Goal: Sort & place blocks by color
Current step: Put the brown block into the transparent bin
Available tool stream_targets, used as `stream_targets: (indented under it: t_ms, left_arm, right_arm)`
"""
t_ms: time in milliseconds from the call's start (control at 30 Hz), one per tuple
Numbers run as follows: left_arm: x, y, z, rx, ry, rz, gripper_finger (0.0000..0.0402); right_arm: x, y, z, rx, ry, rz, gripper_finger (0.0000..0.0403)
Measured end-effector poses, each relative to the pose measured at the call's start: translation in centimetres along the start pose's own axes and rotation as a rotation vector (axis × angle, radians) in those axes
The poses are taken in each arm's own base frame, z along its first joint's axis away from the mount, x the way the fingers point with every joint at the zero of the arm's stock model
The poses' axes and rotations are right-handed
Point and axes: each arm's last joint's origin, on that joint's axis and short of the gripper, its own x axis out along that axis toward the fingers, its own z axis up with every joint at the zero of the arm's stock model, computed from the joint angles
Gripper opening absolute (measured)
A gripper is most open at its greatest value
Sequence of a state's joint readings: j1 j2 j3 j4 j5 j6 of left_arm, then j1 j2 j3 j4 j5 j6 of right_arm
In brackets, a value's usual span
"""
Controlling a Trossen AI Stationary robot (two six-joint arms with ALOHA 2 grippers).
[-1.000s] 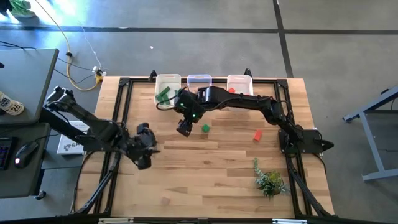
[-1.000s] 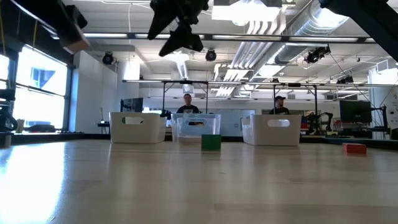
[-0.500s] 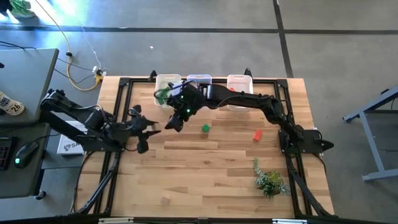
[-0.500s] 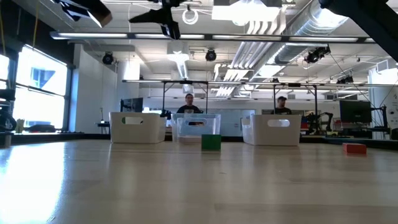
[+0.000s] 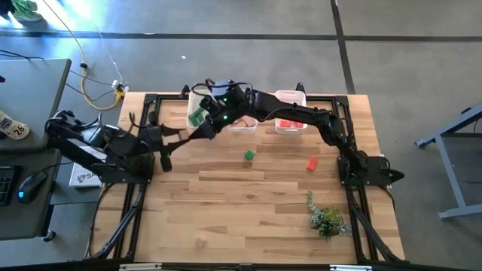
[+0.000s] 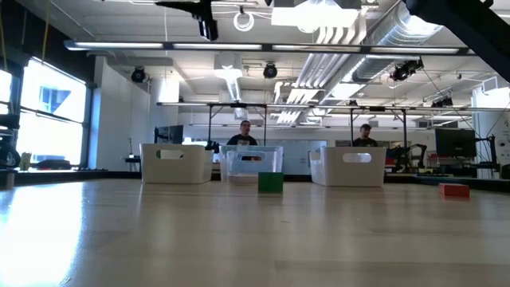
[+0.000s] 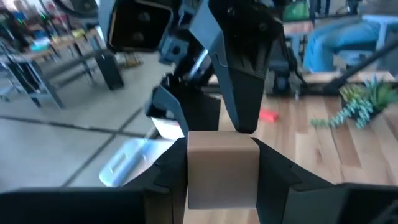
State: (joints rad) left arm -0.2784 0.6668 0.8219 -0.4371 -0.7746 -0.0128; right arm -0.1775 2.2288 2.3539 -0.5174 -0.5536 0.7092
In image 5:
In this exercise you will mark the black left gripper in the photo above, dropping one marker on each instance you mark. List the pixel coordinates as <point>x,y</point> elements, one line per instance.
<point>166,162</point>

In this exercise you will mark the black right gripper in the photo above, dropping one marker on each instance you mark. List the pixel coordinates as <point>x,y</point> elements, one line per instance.
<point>229,109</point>

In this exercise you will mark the long green wooden block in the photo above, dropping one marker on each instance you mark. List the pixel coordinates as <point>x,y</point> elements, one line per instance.
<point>199,111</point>

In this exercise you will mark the long natural wooden block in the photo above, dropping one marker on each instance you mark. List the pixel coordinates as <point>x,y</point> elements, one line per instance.
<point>248,121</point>

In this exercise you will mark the green wooden cube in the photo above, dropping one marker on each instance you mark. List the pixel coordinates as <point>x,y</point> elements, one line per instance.
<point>249,155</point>

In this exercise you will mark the red wooden cube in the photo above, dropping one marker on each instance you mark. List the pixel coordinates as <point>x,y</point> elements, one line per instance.
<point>285,123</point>
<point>298,124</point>

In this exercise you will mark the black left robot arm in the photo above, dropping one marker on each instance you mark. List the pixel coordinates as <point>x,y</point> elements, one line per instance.
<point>113,147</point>

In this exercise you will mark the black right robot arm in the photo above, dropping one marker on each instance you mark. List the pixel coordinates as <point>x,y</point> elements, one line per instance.
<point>301,113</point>

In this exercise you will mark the white plastic bin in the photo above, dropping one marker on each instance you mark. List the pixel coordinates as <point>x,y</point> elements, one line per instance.
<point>290,98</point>
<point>192,101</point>

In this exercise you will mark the clear plastic bin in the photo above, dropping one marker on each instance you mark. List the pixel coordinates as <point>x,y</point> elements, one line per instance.
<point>244,130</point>

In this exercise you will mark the white printed box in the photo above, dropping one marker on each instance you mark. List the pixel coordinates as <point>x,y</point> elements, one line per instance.
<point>84,175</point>

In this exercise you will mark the natural wooden cube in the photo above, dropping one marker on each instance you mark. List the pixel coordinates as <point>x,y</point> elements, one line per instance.
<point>200,243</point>

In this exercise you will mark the small red wooden block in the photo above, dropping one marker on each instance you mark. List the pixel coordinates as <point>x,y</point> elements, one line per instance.
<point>312,163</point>

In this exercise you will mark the gray desk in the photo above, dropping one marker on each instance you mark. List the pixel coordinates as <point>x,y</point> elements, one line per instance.
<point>34,94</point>

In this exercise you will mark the black computer mouse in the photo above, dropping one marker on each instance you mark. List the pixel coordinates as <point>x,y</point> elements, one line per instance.
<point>32,186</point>

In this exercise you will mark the small artificial green plant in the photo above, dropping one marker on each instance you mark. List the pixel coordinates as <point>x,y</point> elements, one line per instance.
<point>327,220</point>

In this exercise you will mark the dark desk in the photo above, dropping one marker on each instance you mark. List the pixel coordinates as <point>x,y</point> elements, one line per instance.
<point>34,218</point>

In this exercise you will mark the black keyboard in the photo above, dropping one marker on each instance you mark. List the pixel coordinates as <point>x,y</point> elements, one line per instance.
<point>5,186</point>

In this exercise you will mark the person's foot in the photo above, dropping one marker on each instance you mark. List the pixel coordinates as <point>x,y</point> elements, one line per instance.
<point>28,9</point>

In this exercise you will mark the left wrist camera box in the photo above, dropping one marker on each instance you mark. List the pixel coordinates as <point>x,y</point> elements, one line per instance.
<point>153,132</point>

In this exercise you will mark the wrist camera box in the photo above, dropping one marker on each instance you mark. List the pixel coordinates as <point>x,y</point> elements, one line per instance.
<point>153,132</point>
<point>222,87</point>

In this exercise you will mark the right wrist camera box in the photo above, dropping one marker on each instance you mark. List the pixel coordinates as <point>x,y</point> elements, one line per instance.
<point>222,87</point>

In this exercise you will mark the black aluminium table frame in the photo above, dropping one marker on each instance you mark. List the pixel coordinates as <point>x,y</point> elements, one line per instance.
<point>150,98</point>

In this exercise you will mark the gray metal table frame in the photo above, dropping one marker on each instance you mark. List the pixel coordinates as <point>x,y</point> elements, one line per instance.
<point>453,169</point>

